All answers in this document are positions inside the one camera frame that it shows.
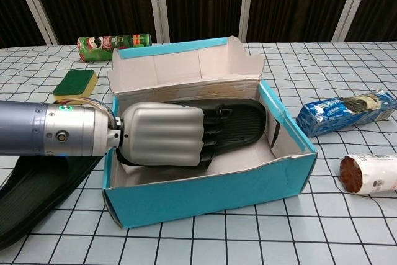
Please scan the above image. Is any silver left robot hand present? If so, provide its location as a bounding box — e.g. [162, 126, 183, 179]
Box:
[117, 101, 236, 171]

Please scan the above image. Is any white and teal shoebox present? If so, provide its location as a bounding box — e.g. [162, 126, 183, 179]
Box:
[102, 35, 318, 230]

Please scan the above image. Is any black rubber slipper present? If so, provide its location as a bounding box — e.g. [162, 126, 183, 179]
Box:
[117, 99, 267, 166]
[0, 153, 105, 241]

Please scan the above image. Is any green and yellow sponge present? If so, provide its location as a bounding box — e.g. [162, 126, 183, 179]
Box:
[51, 69, 99, 106]

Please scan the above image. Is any green Pringles can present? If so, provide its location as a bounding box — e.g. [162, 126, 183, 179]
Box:
[76, 33, 153, 62]

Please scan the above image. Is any checkered light blue tablecloth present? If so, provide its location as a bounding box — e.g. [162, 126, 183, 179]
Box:
[0, 40, 397, 265]

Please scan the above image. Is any blue Oreo cookie pack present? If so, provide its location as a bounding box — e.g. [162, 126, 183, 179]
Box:
[295, 89, 397, 138]

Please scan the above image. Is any white-label brown drink bottle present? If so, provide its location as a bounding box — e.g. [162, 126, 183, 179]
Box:
[339, 152, 397, 196]

